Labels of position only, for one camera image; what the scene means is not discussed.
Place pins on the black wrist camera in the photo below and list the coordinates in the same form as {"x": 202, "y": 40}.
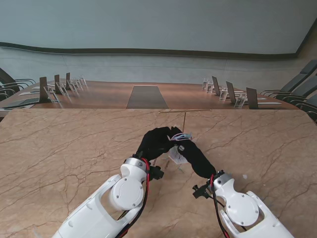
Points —
{"x": 157, "y": 173}
{"x": 201, "y": 191}

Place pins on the clear acrylic name holder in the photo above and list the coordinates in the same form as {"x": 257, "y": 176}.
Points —
{"x": 240, "y": 101}
{"x": 78, "y": 83}
{"x": 210, "y": 88}
{"x": 205, "y": 84}
{"x": 83, "y": 81}
{"x": 223, "y": 94}
{"x": 72, "y": 86}
{"x": 62, "y": 89}
{"x": 49, "y": 94}

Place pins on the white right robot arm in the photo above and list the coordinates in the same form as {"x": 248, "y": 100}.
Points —
{"x": 242, "y": 208}

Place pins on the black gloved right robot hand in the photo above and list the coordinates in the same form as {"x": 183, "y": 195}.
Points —
{"x": 195, "y": 156}

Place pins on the dark grey office chair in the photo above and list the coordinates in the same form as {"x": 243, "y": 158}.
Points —
{"x": 6, "y": 77}
{"x": 313, "y": 99}
{"x": 296, "y": 83}
{"x": 307, "y": 86}
{"x": 15, "y": 87}
{"x": 309, "y": 67}

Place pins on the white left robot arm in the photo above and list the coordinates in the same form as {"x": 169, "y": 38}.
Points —
{"x": 106, "y": 205}

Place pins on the gold T rack marble base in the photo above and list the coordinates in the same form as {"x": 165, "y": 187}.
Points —
{"x": 177, "y": 157}

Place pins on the brown wooden conference table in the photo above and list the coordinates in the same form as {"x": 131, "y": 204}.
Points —
{"x": 106, "y": 96}

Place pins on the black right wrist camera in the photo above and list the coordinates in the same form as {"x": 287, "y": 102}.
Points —
{"x": 201, "y": 191}

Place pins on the dark upright desk monitor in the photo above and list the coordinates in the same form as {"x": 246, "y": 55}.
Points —
{"x": 57, "y": 83}
{"x": 43, "y": 89}
{"x": 230, "y": 91}
{"x": 215, "y": 85}
{"x": 252, "y": 98}
{"x": 68, "y": 79}

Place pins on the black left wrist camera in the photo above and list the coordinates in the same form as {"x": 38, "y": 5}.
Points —
{"x": 157, "y": 173}

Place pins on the grey desk pad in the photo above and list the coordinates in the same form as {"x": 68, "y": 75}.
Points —
{"x": 29, "y": 93}
{"x": 270, "y": 103}
{"x": 22, "y": 101}

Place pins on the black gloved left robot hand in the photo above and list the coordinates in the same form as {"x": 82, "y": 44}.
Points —
{"x": 156, "y": 143}

